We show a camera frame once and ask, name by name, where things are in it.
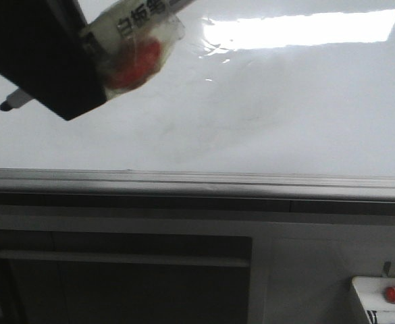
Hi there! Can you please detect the white black whiteboard marker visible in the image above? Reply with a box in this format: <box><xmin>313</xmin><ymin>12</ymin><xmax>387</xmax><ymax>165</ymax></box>
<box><xmin>0</xmin><ymin>1</ymin><xmax>187</xmax><ymax>111</ymax></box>

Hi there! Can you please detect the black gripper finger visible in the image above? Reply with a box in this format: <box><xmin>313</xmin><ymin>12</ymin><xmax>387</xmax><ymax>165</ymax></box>
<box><xmin>0</xmin><ymin>1</ymin><xmax>107</xmax><ymax>121</ymax></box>

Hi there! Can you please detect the white whiteboard with aluminium frame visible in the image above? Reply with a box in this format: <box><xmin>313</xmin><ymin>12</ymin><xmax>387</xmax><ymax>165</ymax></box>
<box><xmin>0</xmin><ymin>1</ymin><xmax>395</xmax><ymax>207</ymax></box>

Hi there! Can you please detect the red emergency stop button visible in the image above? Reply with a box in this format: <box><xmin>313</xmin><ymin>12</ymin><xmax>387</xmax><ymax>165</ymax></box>
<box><xmin>385</xmin><ymin>286</ymin><xmax>395</xmax><ymax>303</ymax></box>

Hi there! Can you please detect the dark cabinet with white frame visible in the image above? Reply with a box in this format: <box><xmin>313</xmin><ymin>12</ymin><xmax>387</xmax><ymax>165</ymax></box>
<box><xmin>0</xmin><ymin>230</ymin><xmax>252</xmax><ymax>323</ymax></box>

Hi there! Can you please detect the white control box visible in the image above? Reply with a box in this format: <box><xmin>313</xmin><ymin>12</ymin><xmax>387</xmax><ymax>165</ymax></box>
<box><xmin>349</xmin><ymin>276</ymin><xmax>395</xmax><ymax>323</ymax></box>

